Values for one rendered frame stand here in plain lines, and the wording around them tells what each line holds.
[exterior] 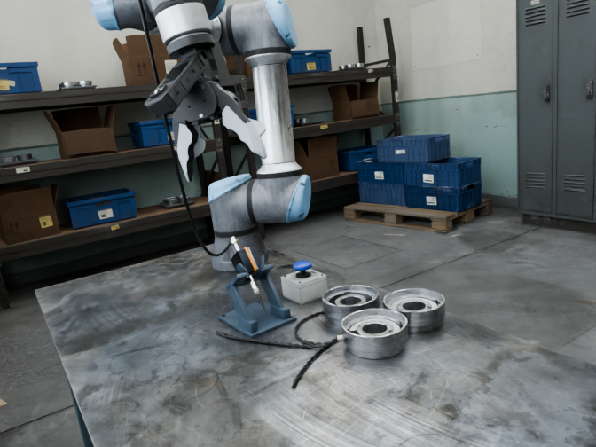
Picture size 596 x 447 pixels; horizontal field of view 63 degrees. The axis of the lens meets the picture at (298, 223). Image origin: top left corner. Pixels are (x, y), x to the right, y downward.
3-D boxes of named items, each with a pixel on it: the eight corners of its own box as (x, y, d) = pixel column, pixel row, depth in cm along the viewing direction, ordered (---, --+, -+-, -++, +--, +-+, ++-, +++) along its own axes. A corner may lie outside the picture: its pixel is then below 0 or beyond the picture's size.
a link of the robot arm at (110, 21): (199, 16, 127) (78, -33, 80) (239, 10, 124) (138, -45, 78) (206, 63, 129) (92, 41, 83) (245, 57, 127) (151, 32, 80)
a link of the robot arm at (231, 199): (222, 222, 137) (215, 174, 134) (268, 219, 134) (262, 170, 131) (206, 233, 126) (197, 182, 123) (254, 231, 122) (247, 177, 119)
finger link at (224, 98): (256, 113, 70) (213, 76, 72) (251, 113, 69) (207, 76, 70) (241, 139, 72) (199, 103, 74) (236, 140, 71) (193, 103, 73)
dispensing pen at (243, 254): (265, 315, 88) (229, 233, 92) (256, 322, 91) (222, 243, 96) (275, 310, 89) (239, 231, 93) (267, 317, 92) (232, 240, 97)
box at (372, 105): (383, 115, 531) (380, 80, 522) (348, 120, 511) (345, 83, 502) (362, 117, 566) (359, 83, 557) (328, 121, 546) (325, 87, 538)
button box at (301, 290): (329, 294, 102) (326, 272, 101) (301, 305, 98) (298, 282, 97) (307, 286, 109) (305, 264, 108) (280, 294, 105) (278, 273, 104)
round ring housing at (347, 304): (322, 307, 96) (319, 287, 95) (374, 301, 96) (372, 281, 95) (325, 330, 86) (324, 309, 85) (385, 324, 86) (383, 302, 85)
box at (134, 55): (193, 81, 413) (186, 32, 404) (126, 86, 388) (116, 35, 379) (183, 85, 444) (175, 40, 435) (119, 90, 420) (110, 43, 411)
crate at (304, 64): (310, 75, 525) (308, 54, 520) (333, 71, 495) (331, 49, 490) (270, 79, 496) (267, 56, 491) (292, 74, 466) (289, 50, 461)
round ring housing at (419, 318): (434, 305, 91) (433, 285, 90) (455, 330, 81) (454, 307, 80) (379, 312, 91) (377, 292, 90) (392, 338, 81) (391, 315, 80)
